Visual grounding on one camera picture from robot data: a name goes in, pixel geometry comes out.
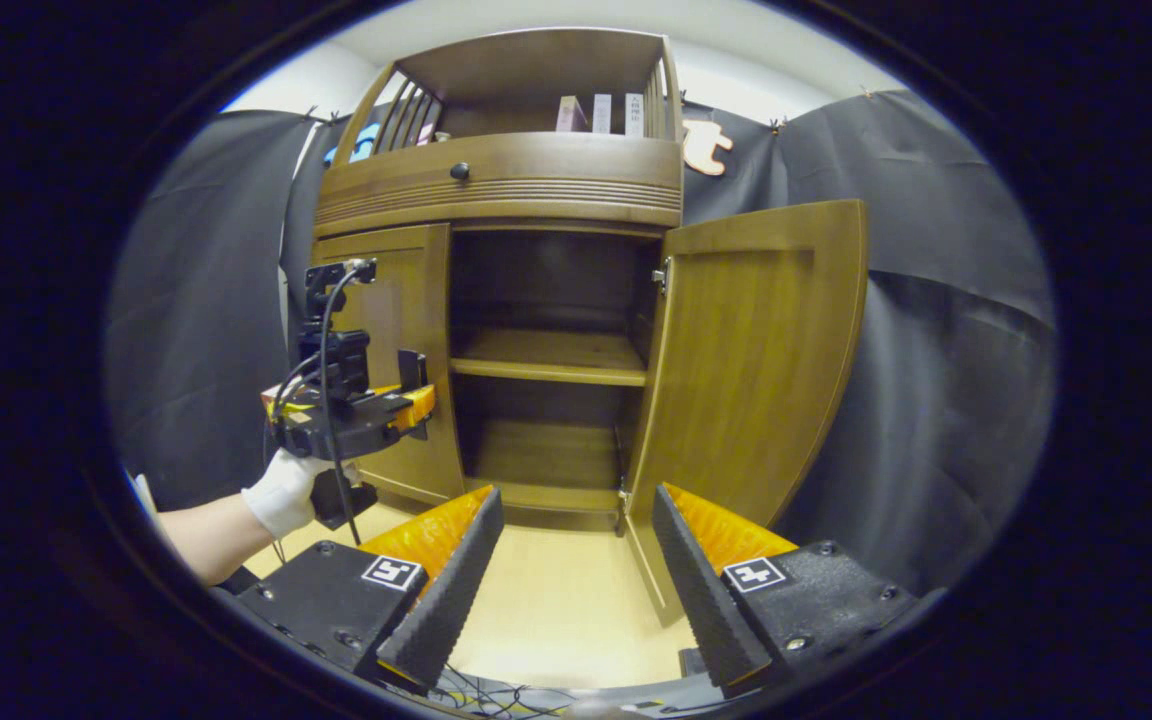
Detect tangled black cables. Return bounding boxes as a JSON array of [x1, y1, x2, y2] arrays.
[[431, 662, 577, 719]]

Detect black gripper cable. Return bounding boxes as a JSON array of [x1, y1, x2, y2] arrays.
[[266, 262, 377, 546]]

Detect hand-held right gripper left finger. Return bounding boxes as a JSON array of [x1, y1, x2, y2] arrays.
[[236, 487, 505, 693]]

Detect wooden inner cabinet shelf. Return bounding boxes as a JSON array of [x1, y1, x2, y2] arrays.
[[450, 330, 649, 387]]

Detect black backdrop cloth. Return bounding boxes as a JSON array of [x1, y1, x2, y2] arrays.
[[106, 90, 1057, 591]]

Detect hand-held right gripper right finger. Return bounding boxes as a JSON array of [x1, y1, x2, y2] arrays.
[[651, 483, 919, 699]]

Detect wooden cabinet drawer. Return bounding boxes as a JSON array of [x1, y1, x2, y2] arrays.
[[316, 133, 684, 229]]

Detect wooden double-door shoe cabinet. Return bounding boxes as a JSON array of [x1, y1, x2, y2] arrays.
[[311, 27, 869, 626]]

